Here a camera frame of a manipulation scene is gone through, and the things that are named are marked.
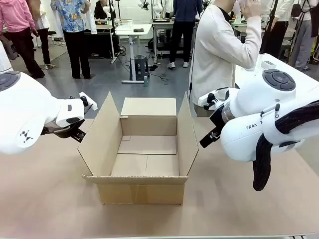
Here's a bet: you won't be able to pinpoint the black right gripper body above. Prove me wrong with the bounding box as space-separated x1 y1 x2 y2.
209 103 226 133

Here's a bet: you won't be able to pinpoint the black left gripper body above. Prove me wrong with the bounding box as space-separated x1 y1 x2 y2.
41 119 86 140

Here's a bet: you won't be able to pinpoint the brown cardboard box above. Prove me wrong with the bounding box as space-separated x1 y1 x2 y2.
77 91 199 206

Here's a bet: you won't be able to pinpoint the person's right forearm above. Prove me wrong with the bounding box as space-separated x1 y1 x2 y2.
238 13 264 72

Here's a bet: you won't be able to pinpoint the person's right hand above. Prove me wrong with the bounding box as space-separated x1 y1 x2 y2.
240 0 263 17

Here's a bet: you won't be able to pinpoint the person in white cardigan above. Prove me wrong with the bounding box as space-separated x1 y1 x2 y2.
190 0 264 105

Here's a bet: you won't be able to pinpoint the small white box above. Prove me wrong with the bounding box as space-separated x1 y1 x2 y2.
261 59 277 71

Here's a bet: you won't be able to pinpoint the woman in white blouse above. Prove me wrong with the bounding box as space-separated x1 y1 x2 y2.
26 0 57 71

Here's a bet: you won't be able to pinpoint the grey plastic step stool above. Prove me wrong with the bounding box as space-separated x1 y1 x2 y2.
134 56 151 82

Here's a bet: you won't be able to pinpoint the black metal chair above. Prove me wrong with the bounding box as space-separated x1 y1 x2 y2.
47 31 66 47

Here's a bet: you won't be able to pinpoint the person in blue floral shirt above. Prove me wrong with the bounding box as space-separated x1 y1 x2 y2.
50 0 92 80

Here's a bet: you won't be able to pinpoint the person white top black trousers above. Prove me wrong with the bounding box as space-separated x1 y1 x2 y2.
259 0 294 60

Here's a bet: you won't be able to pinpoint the large white table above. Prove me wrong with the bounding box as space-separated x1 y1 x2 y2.
234 53 319 91

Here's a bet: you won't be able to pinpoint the person in dark blue top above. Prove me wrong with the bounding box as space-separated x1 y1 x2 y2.
166 0 204 69

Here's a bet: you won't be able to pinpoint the person in pink top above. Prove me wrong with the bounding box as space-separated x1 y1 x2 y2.
0 0 46 79

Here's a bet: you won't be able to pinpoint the person in white coat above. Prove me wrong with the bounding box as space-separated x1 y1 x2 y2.
83 0 98 35

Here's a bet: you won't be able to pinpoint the person in grey trousers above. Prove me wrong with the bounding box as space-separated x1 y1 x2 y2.
290 0 317 71

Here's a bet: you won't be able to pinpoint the white standing desk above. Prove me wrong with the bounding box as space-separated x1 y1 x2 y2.
114 23 153 84

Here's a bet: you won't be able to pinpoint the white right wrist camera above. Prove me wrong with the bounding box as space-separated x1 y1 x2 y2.
198 90 221 110

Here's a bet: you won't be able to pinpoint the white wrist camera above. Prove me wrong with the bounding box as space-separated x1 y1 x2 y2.
198 90 221 110
79 92 98 112

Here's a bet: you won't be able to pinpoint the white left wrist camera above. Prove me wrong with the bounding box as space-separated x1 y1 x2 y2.
79 92 98 112

